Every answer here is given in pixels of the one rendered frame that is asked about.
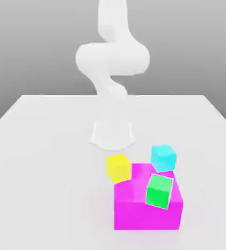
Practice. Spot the small green cube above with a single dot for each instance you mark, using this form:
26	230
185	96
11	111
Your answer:
158	192

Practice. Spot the large magenta box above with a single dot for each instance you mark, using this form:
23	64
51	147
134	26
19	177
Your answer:
144	214

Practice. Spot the small cyan cube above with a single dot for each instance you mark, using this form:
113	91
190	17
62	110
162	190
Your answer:
163	158

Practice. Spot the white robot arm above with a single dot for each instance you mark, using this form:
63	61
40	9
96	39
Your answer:
112	58

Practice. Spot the small yellow cube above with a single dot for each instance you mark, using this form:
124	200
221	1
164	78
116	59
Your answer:
118	168

